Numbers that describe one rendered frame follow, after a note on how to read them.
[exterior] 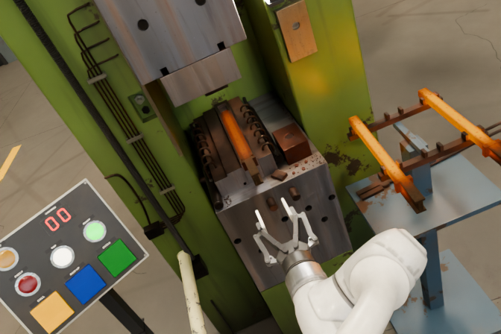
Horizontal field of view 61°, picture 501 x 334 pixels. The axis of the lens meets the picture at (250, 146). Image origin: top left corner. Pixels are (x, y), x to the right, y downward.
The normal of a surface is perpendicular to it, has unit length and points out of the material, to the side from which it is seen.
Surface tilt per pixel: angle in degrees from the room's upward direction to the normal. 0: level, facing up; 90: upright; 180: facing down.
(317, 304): 21
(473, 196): 0
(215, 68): 90
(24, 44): 90
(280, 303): 90
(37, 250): 60
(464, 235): 0
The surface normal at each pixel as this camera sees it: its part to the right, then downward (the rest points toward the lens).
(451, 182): -0.32, -0.75
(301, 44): 0.27, 0.52
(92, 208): 0.39, -0.12
